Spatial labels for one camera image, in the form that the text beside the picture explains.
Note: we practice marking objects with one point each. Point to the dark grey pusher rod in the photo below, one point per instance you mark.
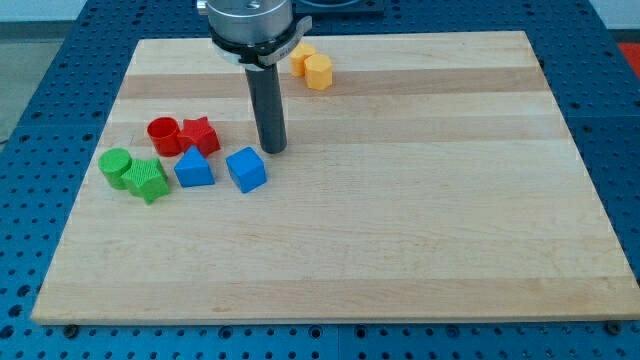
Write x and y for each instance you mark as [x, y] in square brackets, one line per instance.
[266, 99]

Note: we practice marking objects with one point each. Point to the yellow heart block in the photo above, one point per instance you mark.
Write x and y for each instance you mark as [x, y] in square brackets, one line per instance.
[298, 56]

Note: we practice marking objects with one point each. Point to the yellow hexagon block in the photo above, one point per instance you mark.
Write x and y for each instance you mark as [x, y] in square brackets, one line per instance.
[318, 71]

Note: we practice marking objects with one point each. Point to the red star block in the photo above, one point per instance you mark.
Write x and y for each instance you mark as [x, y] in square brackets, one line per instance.
[200, 134]

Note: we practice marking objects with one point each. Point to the blue cube block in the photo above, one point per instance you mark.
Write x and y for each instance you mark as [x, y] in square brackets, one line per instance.
[247, 169]

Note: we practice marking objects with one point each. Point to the red cylinder block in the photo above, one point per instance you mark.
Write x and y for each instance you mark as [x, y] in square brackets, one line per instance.
[163, 132]

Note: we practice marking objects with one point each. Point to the blue triangle block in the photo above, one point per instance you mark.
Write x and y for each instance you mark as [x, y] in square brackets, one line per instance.
[193, 169]

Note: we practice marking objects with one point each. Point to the green star block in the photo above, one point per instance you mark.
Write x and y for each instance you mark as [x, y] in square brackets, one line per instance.
[146, 179]

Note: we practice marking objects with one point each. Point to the green cylinder block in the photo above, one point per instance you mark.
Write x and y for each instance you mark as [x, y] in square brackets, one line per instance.
[113, 164]

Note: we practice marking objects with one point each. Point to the light wooden board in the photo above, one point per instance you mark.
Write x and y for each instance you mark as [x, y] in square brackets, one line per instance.
[436, 180]

